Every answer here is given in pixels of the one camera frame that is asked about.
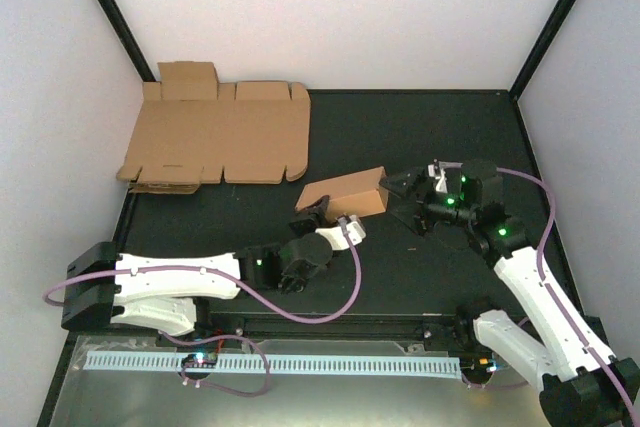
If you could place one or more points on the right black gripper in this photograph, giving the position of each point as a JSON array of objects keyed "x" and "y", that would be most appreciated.
[{"x": 416, "y": 178}]

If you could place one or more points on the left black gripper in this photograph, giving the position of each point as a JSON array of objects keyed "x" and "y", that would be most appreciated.
[{"x": 315, "y": 215}]

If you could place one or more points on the brown cardboard box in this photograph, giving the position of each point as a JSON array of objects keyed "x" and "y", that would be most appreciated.
[{"x": 356, "y": 193}]

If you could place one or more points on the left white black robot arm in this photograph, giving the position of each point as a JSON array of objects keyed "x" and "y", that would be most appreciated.
[{"x": 107, "y": 286}]

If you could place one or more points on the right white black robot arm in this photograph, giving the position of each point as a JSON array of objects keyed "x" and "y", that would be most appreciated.
[{"x": 580, "y": 381}]

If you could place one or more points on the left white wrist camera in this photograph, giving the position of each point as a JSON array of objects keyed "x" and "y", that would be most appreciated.
[{"x": 349, "y": 231}]

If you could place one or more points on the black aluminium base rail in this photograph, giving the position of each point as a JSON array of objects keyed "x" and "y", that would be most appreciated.
[{"x": 441, "y": 330}]

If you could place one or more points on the right black frame post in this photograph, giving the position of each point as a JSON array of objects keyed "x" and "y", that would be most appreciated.
[{"x": 551, "y": 28}]

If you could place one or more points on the black frame post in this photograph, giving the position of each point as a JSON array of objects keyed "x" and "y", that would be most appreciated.
[
  {"x": 121, "y": 28},
  {"x": 551, "y": 28}
]

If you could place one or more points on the white slotted cable duct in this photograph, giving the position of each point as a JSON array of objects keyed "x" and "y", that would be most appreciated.
[{"x": 276, "y": 364}]

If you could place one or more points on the left black frame post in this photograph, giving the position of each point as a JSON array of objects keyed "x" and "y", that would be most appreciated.
[{"x": 121, "y": 28}]

